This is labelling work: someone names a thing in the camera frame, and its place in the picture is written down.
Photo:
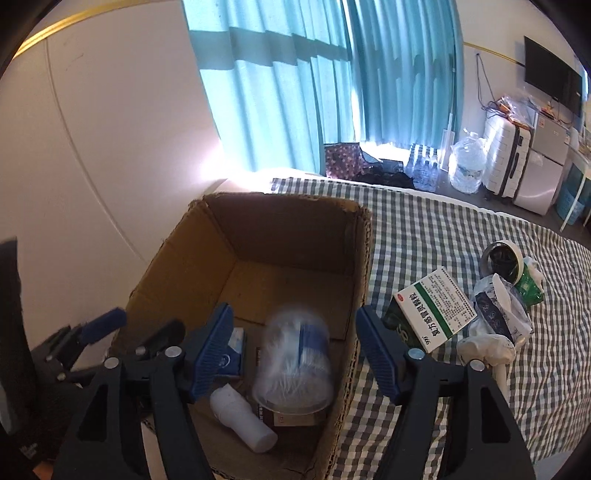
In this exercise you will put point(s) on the white desk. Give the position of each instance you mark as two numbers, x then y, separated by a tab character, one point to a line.
582	159

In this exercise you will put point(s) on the green packet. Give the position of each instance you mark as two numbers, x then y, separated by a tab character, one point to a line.
528	288

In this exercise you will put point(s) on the brown cardboard box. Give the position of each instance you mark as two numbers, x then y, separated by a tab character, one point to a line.
277	240

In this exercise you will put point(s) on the large clear water jug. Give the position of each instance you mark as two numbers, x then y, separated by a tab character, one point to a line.
468	166

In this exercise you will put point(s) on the green white medicine box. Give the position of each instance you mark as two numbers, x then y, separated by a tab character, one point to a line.
438	309

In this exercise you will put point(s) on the black bag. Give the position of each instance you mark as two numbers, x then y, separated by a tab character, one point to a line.
383	177

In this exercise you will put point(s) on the pack of water bottles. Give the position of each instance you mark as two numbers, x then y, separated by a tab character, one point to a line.
422	170

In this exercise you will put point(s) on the clear plastic bag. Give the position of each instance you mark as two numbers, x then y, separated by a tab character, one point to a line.
517	108

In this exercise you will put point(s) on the teal curtain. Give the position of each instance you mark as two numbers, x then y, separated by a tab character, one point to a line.
277	92

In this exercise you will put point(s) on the floral bag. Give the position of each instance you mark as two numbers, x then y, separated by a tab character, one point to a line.
344	161

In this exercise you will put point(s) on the silver mini fridge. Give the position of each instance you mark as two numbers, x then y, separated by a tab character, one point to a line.
542	157

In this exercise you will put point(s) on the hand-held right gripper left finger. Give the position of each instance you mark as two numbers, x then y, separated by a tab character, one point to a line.
212	355

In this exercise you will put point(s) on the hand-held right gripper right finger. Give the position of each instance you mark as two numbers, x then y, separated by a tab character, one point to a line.
378	355

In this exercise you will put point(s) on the checkered bedsheet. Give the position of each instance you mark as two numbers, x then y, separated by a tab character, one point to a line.
438	230

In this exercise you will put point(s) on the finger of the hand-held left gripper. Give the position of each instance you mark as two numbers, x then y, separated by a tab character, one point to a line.
101	323
159	339

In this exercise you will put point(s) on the white plastic bottle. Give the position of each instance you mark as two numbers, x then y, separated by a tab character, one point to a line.
240	415

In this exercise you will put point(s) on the clear plastic cotton swab jar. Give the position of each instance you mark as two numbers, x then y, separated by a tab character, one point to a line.
286	369

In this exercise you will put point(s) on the black wall television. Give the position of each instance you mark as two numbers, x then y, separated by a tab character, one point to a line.
549	74

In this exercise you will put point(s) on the white suitcase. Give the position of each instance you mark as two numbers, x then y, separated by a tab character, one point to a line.
501	157

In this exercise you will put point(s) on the flat brown box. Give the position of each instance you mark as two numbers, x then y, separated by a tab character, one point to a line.
295	419

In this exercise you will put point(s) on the white tape roll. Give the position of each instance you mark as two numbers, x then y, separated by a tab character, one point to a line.
519	272

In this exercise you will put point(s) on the small blue white box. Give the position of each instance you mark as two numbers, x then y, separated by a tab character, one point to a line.
238	344

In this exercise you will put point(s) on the white printed plastic bag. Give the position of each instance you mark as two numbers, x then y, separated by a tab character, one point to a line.
498	314

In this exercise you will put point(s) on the white crumpled bundle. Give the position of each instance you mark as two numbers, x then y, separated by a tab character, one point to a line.
485	350

